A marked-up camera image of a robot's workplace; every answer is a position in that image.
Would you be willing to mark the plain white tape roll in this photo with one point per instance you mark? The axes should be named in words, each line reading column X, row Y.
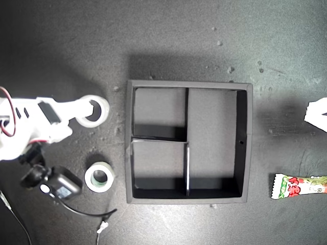
column 103, row 112

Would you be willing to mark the green red snack bar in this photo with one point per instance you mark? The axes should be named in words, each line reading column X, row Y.
column 296, row 186

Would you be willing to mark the white tape roll green core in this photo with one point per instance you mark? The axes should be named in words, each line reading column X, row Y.
column 89, row 182

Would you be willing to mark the black tray with wells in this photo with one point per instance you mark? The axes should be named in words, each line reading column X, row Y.
column 212, row 120

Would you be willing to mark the black camera box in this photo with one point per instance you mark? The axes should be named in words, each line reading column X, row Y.
column 67, row 185

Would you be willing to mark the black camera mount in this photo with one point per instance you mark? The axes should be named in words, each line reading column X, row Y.
column 33, row 177

